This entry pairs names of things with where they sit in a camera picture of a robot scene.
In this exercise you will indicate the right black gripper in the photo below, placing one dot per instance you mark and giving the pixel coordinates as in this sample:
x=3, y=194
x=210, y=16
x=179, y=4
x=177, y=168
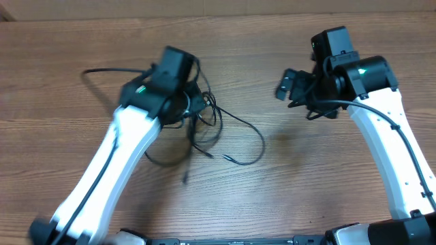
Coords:
x=298, y=80

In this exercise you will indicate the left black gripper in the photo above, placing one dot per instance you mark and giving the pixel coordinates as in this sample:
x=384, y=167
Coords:
x=197, y=101

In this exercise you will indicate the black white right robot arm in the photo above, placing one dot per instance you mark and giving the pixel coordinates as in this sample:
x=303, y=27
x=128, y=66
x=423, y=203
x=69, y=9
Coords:
x=369, y=91

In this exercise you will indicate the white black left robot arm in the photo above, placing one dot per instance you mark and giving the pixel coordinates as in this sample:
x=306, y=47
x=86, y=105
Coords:
x=162, y=95

